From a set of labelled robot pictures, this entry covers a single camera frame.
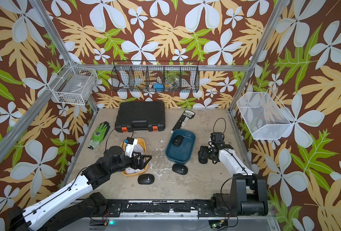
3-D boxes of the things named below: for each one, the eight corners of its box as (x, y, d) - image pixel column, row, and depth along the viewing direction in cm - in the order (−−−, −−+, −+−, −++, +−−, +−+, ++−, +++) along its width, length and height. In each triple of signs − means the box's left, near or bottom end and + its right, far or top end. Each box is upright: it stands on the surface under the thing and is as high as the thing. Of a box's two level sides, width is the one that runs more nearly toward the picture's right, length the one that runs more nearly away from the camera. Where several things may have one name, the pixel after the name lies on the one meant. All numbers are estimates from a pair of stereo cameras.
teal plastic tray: (162, 161, 93) (162, 157, 89) (172, 131, 109) (172, 126, 104) (189, 168, 90) (190, 165, 86) (196, 136, 105) (197, 132, 101)
